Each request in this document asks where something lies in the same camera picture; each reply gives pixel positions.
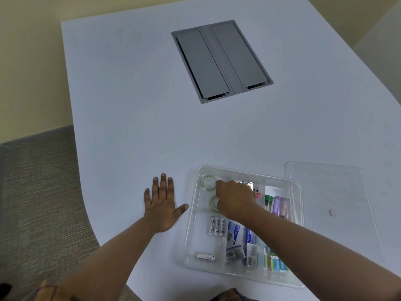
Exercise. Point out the pile of small blue packets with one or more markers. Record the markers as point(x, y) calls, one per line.
point(275, 263)

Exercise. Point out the person's right forearm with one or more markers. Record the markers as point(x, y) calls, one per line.
point(313, 257)

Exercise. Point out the person's left forearm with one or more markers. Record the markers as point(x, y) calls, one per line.
point(109, 263)

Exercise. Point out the person's left hand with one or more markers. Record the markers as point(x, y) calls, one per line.
point(163, 213)

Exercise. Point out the green cap tube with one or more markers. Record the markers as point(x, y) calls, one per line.
point(268, 201)

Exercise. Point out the green and purple tubes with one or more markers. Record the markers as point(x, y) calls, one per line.
point(279, 206)

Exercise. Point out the clear plastic lid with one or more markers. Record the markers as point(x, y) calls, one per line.
point(325, 191)

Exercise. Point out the person's black shoe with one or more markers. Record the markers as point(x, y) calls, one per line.
point(4, 289)

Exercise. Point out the person's right hand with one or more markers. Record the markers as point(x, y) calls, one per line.
point(236, 200)

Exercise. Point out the clear plastic organizer tray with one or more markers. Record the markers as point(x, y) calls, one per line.
point(199, 238)

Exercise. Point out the bundle of pens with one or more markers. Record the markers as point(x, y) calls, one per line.
point(249, 184)

